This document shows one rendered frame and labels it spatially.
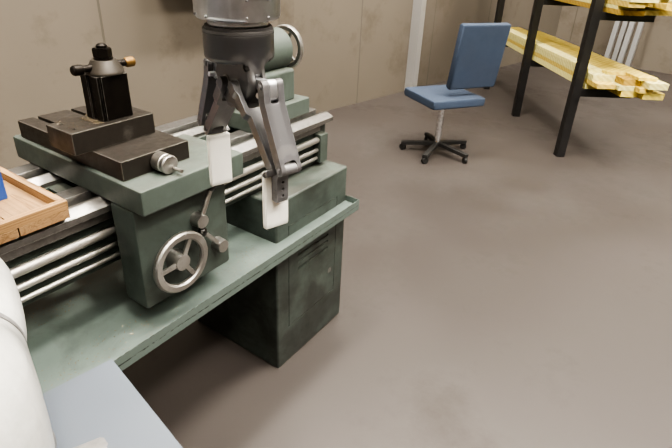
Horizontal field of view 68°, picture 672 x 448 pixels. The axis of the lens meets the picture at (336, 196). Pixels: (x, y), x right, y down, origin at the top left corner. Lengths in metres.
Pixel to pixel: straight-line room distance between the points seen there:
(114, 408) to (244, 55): 0.58
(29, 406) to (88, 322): 0.82
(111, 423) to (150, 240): 0.47
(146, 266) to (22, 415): 0.69
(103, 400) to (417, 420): 1.16
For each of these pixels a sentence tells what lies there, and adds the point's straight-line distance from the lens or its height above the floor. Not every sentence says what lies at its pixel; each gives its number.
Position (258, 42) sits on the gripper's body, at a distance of 0.54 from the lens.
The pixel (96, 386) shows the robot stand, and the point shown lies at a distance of 0.93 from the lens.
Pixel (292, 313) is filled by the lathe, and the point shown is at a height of 0.21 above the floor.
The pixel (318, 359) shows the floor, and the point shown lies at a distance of 1.98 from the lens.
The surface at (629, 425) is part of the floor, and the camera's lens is 2.08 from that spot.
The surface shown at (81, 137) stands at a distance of 1.20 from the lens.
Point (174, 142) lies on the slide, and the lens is 1.23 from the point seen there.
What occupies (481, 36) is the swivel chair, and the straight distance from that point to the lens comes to 3.64.
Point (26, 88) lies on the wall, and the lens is 3.47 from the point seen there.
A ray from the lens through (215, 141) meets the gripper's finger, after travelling 0.65.
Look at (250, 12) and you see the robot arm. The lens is 0.52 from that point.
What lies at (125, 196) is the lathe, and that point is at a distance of 1.15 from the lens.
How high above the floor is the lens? 1.39
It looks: 26 degrees down
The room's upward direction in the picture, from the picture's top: 3 degrees clockwise
